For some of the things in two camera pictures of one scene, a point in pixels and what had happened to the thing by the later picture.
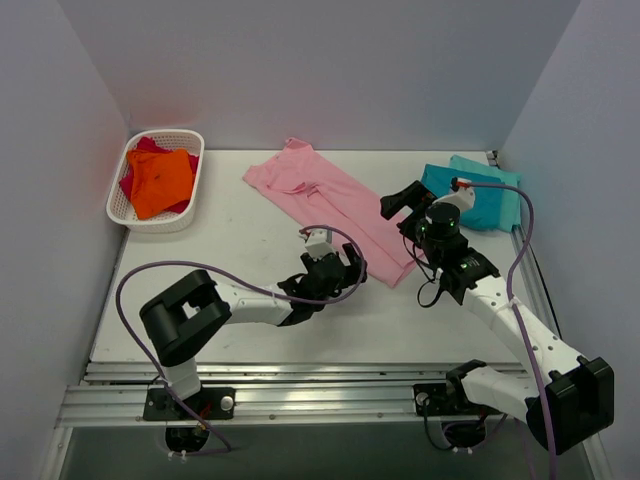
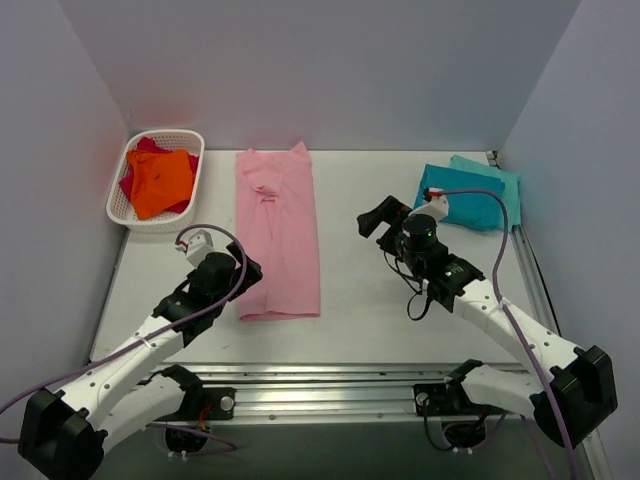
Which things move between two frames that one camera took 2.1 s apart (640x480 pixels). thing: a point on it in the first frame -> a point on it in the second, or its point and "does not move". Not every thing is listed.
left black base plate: [213, 403] does not move
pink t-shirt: [351, 212] -> [276, 228]
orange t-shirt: [159, 179] does not move
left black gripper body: [338, 270] -> [245, 265]
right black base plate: [444, 399] does not move
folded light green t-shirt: [511, 197] does not move
